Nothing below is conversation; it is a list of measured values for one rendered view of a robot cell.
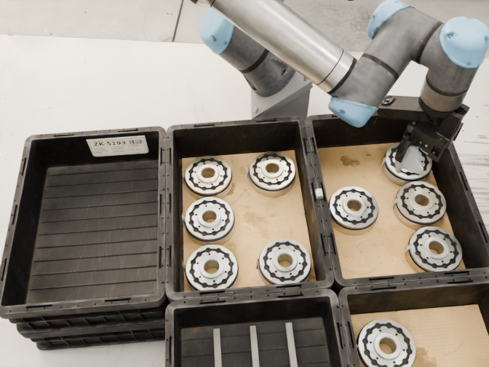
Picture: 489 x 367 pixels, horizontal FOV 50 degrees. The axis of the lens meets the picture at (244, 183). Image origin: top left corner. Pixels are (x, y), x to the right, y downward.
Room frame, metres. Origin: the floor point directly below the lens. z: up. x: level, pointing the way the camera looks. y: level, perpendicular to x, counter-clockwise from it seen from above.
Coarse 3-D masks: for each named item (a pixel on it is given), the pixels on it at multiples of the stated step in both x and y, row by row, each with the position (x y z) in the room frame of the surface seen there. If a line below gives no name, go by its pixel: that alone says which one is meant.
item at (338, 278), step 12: (312, 120) 0.74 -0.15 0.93; (324, 120) 0.75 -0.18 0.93; (312, 132) 0.71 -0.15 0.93; (312, 144) 0.68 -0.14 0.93; (312, 156) 0.65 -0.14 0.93; (456, 156) 0.64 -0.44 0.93; (456, 168) 0.61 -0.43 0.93; (324, 192) 0.56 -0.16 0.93; (468, 192) 0.55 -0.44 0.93; (324, 204) 0.53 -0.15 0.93; (468, 204) 0.53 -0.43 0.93; (324, 216) 0.50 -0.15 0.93; (480, 216) 0.49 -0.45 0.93; (480, 228) 0.48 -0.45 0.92; (336, 252) 0.43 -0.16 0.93; (336, 264) 0.40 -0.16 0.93; (336, 276) 0.38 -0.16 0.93; (384, 276) 0.38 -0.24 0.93; (396, 276) 0.38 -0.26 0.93; (408, 276) 0.38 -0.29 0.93; (420, 276) 0.38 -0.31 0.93; (432, 276) 0.38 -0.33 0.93; (444, 276) 0.38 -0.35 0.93; (456, 276) 0.37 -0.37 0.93; (468, 276) 0.37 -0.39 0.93
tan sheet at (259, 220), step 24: (240, 168) 0.69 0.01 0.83; (240, 192) 0.63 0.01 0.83; (288, 192) 0.62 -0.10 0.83; (240, 216) 0.57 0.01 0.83; (264, 216) 0.57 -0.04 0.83; (288, 216) 0.56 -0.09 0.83; (240, 240) 0.51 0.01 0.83; (264, 240) 0.51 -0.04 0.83; (240, 264) 0.45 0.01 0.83; (288, 264) 0.45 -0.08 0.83; (312, 264) 0.45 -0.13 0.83
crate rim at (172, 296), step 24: (240, 120) 0.75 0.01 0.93; (264, 120) 0.75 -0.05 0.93; (288, 120) 0.75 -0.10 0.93; (168, 144) 0.69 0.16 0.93; (168, 168) 0.63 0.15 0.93; (312, 168) 0.62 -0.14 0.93; (168, 192) 0.57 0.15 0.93; (312, 192) 0.56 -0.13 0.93; (168, 216) 0.51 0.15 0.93; (168, 240) 0.46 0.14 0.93; (168, 264) 0.41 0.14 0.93; (168, 288) 0.37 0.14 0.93; (240, 288) 0.36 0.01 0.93; (264, 288) 0.36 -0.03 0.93; (288, 288) 0.36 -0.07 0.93; (312, 288) 0.36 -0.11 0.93
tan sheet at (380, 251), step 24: (384, 144) 0.75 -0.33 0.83; (336, 168) 0.69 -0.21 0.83; (360, 168) 0.68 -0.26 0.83; (384, 192) 0.62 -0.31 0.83; (384, 216) 0.56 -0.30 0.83; (336, 240) 0.50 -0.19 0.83; (360, 240) 0.50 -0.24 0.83; (384, 240) 0.50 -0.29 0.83; (408, 240) 0.50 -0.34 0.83; (360, 264) 0.45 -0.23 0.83; (384, 264) 0.45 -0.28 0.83; (408, 264) 0.45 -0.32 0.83
